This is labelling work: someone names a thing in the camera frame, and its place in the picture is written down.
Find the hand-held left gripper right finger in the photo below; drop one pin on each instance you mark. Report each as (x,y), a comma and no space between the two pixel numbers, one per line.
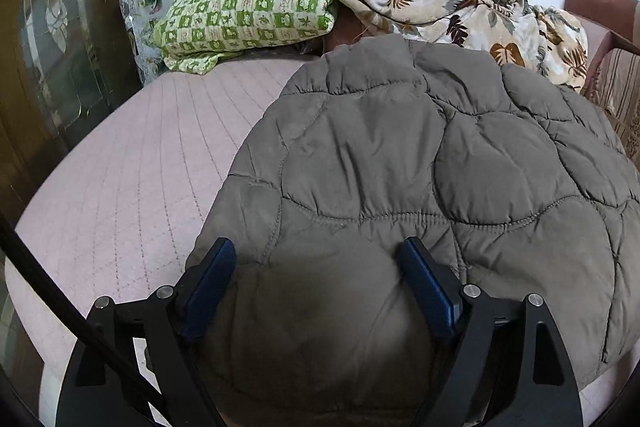
(427,292)

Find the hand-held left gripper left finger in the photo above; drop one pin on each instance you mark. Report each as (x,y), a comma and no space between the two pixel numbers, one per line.
(210,292)

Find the grey quilted jacket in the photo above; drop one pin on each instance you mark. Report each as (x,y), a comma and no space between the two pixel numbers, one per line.
(375,147)

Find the pink quilted mattress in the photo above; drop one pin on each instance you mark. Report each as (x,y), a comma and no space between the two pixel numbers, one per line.
(140,167)

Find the brown pillow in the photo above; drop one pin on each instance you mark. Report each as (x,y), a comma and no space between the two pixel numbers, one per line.
(340,34)

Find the green checked pillow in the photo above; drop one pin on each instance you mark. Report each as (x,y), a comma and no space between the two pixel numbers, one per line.
(240,12)

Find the beige leaf-print blanket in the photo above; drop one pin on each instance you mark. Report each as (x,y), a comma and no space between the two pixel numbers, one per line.
(425,7)

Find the wooden glass cabinet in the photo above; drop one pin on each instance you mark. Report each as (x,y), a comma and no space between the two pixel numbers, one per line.
(60,32)

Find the brown striped armchair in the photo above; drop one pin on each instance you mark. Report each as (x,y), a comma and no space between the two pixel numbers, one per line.
(585,2)

